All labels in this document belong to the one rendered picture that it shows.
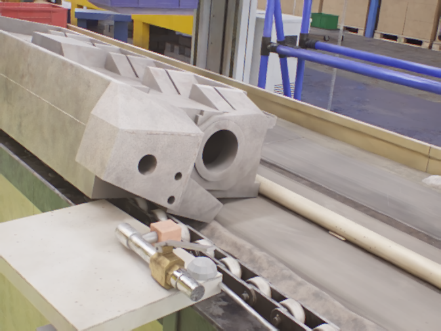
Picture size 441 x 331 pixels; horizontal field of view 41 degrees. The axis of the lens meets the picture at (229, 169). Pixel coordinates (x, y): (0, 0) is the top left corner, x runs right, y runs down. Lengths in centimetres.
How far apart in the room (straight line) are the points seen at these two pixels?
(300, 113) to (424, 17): 943
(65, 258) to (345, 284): 41
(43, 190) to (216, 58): 245
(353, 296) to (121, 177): 38
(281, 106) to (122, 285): 113
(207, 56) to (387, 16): 823
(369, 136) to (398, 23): 985
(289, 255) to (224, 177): 21
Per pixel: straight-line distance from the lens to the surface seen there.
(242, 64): 333
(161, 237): 83
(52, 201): 114
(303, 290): 89
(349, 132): 162
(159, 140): 89
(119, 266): 81
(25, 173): 125
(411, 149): 151
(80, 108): 101
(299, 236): 104
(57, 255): 84
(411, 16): 1126
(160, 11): 201
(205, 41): 352
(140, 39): 725
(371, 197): 127
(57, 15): 300
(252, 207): 113
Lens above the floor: 120
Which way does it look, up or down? 20 degrees down
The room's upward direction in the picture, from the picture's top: 6 degrees clockwise
